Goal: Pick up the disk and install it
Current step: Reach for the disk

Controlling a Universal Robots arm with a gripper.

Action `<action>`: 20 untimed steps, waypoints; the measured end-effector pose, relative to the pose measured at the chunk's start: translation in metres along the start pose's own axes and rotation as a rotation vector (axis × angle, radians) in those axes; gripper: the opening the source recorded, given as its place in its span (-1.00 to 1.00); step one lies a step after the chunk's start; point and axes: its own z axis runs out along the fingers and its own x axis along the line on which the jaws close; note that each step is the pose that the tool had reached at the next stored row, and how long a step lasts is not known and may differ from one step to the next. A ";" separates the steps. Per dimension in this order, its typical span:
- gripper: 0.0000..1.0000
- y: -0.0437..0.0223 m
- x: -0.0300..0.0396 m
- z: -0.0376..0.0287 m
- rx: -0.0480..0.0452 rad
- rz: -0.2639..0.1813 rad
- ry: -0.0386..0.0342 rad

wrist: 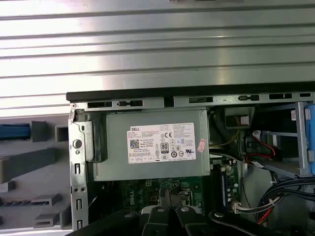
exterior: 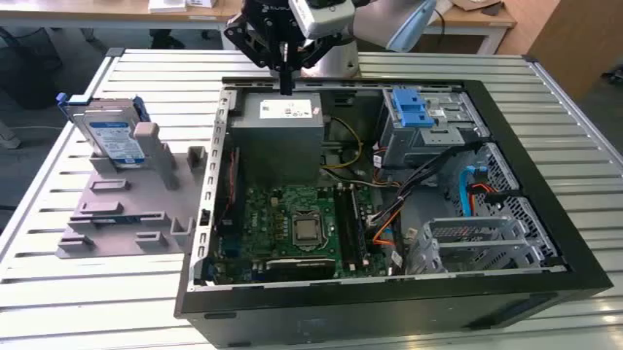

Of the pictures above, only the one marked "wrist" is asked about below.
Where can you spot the grey parts rack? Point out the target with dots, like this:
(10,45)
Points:
(29,157)

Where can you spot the blue plastic drive latch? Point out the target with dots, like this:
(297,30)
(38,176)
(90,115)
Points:
(310,137)

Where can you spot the grey Dell power supply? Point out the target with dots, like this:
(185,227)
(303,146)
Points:
(118,147)

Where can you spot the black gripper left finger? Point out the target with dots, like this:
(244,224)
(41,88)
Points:
(128,223)

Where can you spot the metal optical drive cage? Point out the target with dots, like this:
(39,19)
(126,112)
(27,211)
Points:
(301,127)

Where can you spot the hard disk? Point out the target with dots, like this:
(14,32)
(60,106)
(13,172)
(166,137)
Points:
(12,131)

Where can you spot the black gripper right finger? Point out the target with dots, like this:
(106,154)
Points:
(197,226)

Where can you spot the RAM stick in rack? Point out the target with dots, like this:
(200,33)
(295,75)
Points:
(14,203)

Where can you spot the green motherboard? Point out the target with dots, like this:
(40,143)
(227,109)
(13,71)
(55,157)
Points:
(147,186)

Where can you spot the black open PC case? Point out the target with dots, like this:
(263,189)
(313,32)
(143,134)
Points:
(118,94)

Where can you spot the RAM stick in motherboard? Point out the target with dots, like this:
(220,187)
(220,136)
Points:
(224,189)

